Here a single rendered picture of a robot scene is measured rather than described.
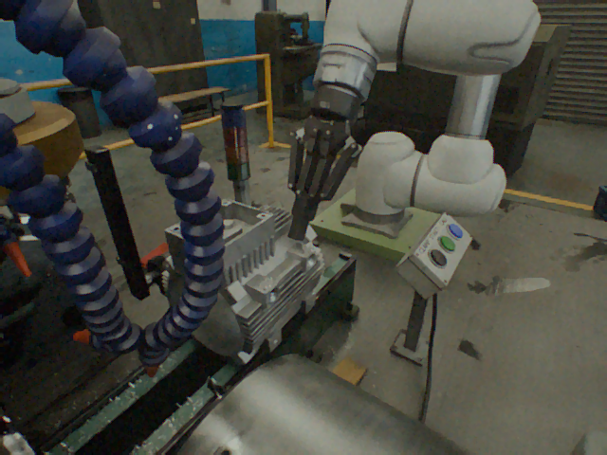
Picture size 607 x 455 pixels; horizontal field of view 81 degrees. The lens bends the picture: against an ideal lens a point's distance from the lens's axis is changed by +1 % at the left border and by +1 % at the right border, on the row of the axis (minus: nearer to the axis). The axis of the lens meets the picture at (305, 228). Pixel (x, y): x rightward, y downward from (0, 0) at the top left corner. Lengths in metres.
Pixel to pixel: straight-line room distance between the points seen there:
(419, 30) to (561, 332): 0.71
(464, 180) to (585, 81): 6.05
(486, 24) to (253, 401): 0.50
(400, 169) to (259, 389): 0.81
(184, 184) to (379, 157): 0.87
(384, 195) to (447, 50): 0.55
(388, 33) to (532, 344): 0.69
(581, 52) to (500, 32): 6.39
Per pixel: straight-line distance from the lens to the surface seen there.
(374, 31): 0.58
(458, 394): 0.78
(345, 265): 0.79
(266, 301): 0.51
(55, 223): 0.20
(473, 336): 0.89
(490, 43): 0.57
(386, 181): 1.02
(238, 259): 0.50
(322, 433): 0.27
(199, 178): 0.17
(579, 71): 6.96
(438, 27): 0.57
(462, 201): 1.01
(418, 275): 0.60
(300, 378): 0.31
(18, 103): 0.33
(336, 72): 0.57
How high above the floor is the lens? 1.40
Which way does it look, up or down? 31 degrees down
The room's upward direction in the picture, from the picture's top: straight up
